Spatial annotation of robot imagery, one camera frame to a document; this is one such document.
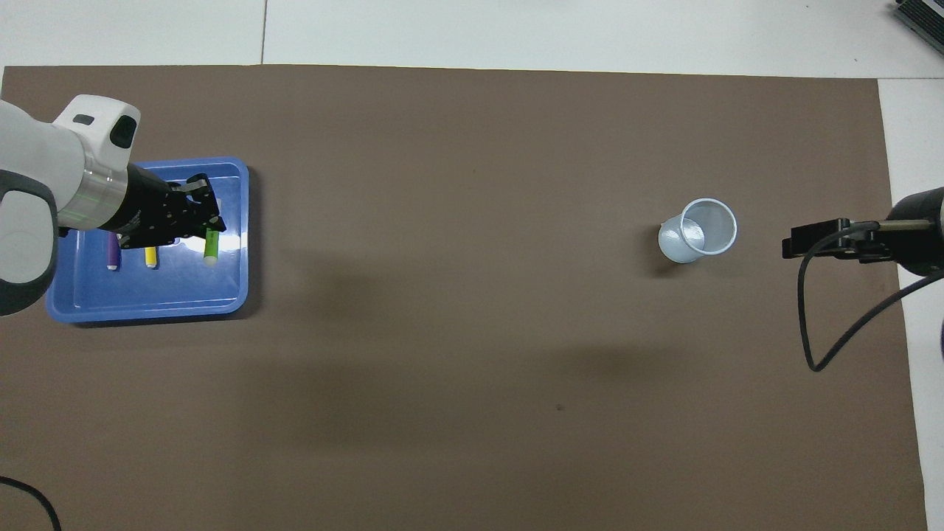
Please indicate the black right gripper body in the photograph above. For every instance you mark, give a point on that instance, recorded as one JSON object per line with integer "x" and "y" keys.
{"x": 914, "y": 236}

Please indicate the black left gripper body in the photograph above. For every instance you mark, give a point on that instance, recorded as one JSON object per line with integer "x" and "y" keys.
{"x": 151, "y": 210}

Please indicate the green pen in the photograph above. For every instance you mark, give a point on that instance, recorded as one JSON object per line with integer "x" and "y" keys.
{"x": 212, "y": 247}

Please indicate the yellow pen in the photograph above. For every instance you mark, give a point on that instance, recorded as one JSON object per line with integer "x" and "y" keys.
{"x": 151, "y": 257}

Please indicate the purple pen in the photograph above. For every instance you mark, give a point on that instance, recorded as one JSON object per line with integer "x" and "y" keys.
{"x": 113, "y": 254}

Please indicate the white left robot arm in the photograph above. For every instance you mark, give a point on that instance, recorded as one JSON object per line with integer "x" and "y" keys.
{"x": 37, "y": 192}

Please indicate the blue plastic tray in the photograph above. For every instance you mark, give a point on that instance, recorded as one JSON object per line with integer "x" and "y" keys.
{"x": 147, "y": 287}

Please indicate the clear plastic cup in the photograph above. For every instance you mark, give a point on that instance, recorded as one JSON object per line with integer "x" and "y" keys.
{"x": 697, "y": 232}

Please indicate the grey metal device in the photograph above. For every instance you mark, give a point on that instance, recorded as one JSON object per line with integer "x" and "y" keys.
{"x": 925, "y": 18}

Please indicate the brown table mat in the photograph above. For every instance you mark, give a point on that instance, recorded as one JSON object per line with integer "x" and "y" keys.
{"x": 472, "y": 332}

